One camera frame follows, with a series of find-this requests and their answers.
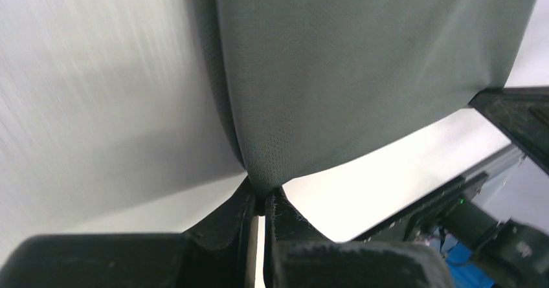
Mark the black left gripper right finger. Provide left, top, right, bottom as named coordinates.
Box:
left=263, top=188, right=454, bottom=287

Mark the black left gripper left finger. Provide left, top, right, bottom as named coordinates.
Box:
left=1, top=180, right=257, bottom=287

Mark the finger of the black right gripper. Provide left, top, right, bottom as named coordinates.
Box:
left=469, top=86, right=548, bottom=173

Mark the dark grey t shirt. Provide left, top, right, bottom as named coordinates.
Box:
left=191, top=0, right=536, bottom=195

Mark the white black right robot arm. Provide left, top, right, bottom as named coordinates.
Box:
left=405, top=87, right=548, bottom=287

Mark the aluminium frame rail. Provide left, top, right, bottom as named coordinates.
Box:
left=461, top=144, right=525, bottom=180

